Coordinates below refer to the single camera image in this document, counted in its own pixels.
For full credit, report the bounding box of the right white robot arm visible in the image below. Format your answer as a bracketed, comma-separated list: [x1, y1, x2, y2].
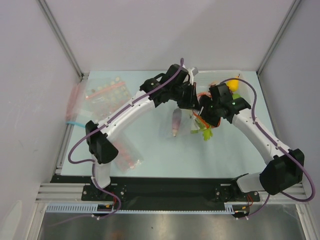
[199, 83, 305, 201]

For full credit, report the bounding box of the yellow pear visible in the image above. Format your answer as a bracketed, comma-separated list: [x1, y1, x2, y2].
[226, 78, 239, 93]

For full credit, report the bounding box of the green fruit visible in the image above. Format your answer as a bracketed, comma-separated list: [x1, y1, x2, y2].
[232, 93, 241, 100]

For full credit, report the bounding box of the left aluminium frame post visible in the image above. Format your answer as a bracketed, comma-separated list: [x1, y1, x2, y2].
[36, 0, 86, 82]

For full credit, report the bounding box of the white slotted cable duct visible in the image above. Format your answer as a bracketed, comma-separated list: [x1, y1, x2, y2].
[45, 203, 248, 215]

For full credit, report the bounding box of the blue-zipper bag edge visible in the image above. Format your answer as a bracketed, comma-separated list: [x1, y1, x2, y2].
[65, 121, 86, 128]

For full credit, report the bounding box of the aluminium frame post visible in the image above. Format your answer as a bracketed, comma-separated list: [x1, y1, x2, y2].
[36, 0, 86, 82]
[256, 0, 303, 76]

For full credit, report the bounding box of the aluminium front rail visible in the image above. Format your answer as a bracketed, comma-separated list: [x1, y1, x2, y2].
[34, 182, 87, 204]

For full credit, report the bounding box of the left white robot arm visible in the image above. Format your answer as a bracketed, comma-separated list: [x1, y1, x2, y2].
[85, 64, 198, 200]

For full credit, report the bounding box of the yellow-dotted pink-zipper bag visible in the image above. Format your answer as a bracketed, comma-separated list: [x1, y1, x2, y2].
[84, 76, 132, 121]

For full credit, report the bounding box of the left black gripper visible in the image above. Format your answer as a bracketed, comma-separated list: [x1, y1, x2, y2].
[169, 82, 200, 111]

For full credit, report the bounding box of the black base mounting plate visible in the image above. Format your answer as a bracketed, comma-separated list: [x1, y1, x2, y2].
[50, 175, 260, 210]

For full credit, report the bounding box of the red-dotted zip bag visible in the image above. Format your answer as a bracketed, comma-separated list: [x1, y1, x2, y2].
[114, 138, 144, 174]

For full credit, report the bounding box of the purple eggplant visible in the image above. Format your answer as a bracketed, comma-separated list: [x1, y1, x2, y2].
[171, 108, 182, 137]

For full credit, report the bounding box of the clear orange-zipper zip bag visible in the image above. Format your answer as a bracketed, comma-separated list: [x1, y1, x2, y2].
[158, 91, 222, 138]

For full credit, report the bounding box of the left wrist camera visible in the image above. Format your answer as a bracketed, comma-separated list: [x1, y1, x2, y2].
[187, 67, 199, 83]

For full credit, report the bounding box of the white plastic basket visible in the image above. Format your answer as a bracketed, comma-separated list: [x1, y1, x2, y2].
[194, 70, 253, 104]

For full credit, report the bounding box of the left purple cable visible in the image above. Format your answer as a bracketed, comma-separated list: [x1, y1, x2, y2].
[67, 57, 186, 221]

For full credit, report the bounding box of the green onion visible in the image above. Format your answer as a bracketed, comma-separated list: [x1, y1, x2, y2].
[190, 113, 213, 141]

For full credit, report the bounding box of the right aluminium frame post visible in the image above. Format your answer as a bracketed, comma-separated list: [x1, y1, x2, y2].
[256, 0, 303, 76]

